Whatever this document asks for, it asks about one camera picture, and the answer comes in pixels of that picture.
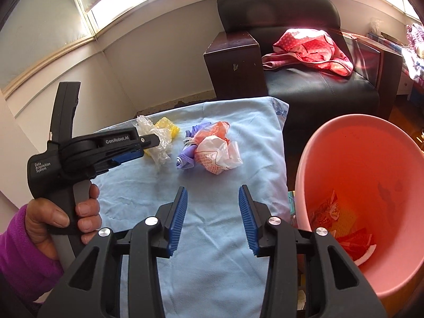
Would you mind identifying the checkered tablecloth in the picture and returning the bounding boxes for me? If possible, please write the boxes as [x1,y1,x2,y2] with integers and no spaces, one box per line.
[368,23,424,91]

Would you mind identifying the red plastic wrapper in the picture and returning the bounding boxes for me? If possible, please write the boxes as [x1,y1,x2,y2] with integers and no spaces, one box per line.
[338,227,376,262]

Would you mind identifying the small yellow foam net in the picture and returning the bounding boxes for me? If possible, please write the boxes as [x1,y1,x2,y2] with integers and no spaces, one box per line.
[144,117,181,158]

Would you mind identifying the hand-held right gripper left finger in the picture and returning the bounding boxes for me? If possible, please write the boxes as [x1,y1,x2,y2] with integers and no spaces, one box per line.
[37,186,188,318]

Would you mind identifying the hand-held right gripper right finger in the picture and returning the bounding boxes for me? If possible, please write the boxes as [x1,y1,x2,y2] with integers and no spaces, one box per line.
[238,185,388,318]

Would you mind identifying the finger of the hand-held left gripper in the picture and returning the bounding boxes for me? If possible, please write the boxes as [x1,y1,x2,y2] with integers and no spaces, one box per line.
[96,151,145,173]
[132,133,160,149]

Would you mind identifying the clear plastic bag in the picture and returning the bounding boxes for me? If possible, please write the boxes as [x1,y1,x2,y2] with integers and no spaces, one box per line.
[134,115,173,173]

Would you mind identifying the red dotted cloth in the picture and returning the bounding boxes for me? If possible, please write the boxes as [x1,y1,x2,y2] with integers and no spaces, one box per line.
[262,28,354,77]

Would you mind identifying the window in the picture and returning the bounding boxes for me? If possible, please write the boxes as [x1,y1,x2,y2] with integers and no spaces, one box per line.
[66,0,423,30]

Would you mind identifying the pink plastic bucket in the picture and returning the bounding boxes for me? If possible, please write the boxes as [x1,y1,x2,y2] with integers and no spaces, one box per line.
[294,114,424,300]

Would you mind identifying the orange white plastic bag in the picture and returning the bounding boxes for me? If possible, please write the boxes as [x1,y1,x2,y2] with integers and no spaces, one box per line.
[194,121,244,176]

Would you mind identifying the person's left forearm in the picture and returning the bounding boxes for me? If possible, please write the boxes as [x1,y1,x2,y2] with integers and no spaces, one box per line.
[0,204,65,304]

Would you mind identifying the small clear bag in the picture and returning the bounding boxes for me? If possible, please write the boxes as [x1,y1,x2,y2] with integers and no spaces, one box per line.
[369,17,385,36]

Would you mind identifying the pink white patterned bag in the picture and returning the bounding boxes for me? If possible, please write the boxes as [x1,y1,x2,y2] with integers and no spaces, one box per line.
[406,23,424,58]

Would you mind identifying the light blue cloth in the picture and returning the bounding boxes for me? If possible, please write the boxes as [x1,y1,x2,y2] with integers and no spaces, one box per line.
[89,97,294,318]

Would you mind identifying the purple glove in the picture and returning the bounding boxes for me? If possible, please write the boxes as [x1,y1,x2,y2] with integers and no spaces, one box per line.
[175,122,213,171]

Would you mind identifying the person's left hand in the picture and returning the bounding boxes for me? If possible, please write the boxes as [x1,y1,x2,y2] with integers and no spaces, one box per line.
[25,183,101,262]

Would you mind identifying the black leather armchair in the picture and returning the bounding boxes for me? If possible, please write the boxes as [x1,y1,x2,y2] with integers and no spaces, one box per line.
[204,0,403,186]

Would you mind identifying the white drawer cabinet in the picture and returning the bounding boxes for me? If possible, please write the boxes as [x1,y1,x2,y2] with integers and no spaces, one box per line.
[397,72,415,97]

